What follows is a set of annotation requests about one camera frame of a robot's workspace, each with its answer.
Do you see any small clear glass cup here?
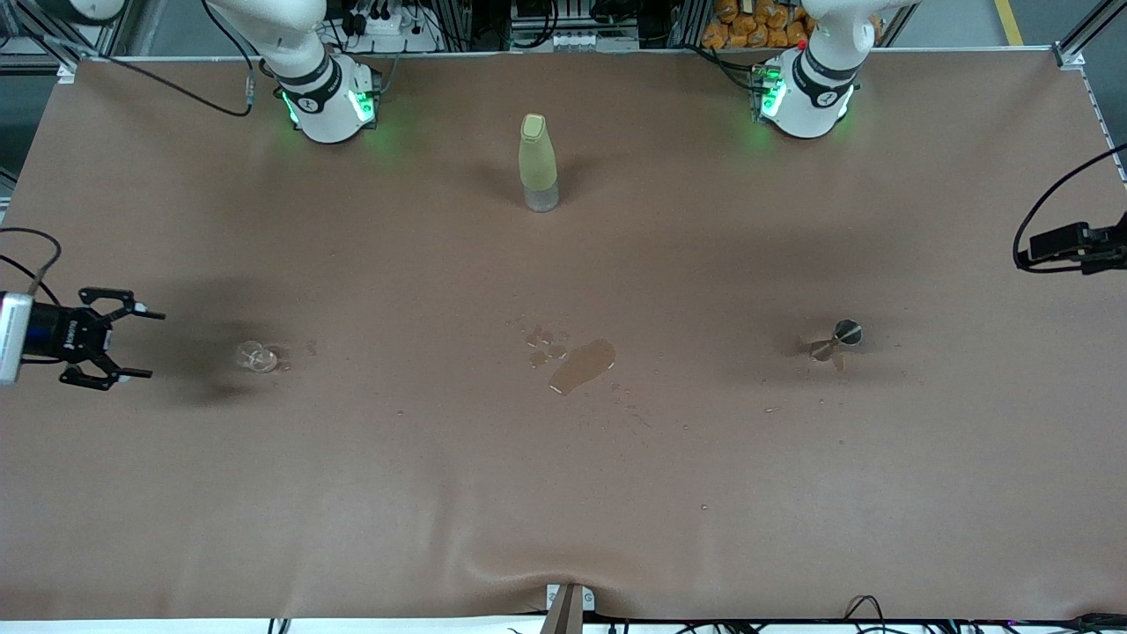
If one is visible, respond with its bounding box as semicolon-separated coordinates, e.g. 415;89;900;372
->
234;340;281;374

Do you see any metal double jigger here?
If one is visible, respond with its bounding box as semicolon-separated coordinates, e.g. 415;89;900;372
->
801;319;864;364

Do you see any yellow-green bottle shaker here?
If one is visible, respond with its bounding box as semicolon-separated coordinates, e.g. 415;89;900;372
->
518;113;560;213

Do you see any orange packaged snacks pile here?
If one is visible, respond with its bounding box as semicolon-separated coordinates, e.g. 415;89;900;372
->
702;0;881;49

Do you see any white power strip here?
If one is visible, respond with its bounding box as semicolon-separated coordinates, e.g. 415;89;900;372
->
339;4;441;54
527;31;637;51

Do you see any brown liquid puddle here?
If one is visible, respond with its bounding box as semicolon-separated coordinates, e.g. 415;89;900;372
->
548;339;617;397

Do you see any brown table cover mat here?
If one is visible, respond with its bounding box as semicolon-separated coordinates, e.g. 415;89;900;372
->
0;48;1127;622

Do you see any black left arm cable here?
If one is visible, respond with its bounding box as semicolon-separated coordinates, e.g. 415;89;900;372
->
1013;144;1127;274

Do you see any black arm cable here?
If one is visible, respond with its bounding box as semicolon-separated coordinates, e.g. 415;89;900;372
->
1013;144;1127;274
0;0;258;305

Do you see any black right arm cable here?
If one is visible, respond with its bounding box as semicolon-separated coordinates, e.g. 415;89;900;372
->
0;0;258;305

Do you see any aluminium frame post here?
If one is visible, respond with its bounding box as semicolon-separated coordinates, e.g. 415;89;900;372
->
1052;0;1127;71
0;0;133;76

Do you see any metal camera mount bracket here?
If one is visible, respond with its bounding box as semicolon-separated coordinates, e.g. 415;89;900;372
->
544;581;598;634

